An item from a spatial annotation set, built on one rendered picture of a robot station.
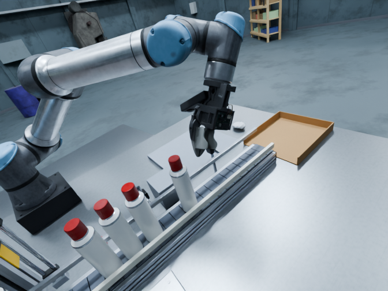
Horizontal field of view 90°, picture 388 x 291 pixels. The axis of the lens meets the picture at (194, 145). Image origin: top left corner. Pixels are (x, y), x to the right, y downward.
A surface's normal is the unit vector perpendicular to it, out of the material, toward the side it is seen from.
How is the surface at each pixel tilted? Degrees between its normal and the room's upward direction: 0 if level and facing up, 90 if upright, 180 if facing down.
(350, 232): 0
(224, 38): 69
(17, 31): 90
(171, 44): 89
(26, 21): 90
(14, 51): 90
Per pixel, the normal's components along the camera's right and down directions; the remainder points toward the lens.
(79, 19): 0.64, 0.30
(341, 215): -0.22, -0.81
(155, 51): -0.17, 0.57
